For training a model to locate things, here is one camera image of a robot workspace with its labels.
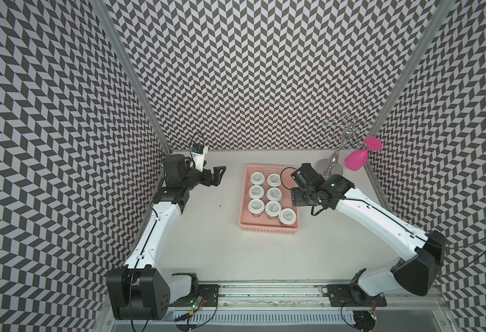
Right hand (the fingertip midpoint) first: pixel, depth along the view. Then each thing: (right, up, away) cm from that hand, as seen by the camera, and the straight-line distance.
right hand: (304, 199), depth 77 cm
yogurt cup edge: (-18, -5, +11) cm, 22 cm away
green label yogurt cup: (-18, +1, +16) cm, 24 cm away
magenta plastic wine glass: (+28, +16, +16) cm, 36 cm away
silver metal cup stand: (+21, +28, +9) cm, 36 cm away
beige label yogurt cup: (-18, +7, +20) cm, 28 cm away
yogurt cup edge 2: (-11, -6, +11) cm, 16 cm away
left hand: (-35, +13, +1) cm, 37 cm away
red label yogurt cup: (-10, +6, +21) cm, 24 cm away
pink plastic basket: (-22, -12, +13) cm, 29 cm away
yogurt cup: (-10, 0, +16) cm, 19 cm away
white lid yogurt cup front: (-5, -9, +8) cm, 13 cm away
